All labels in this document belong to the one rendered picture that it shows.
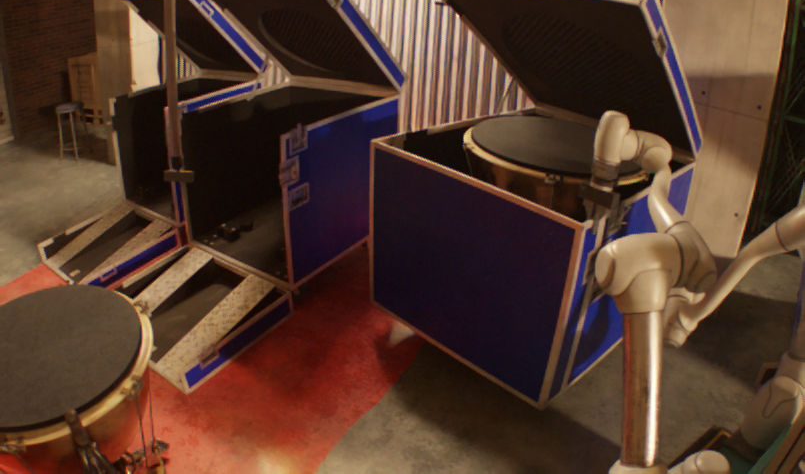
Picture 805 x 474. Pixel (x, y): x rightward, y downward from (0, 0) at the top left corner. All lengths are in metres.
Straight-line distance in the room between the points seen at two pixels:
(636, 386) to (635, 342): 0.10
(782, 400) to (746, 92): 1.69
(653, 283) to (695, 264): 0.14
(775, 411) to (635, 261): 0.81
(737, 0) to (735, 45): 0.24
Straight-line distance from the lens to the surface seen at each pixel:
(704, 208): 3.09
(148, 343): 1.56
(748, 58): 2.93
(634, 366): 1.28
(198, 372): 2.53
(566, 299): 1.89
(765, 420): 1.81
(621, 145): 1.75
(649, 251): 1.25
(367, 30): 2.91
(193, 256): 3.27
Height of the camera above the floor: 1.67
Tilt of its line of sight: 26 degrees down
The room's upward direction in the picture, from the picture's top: 3 degrees clockwise
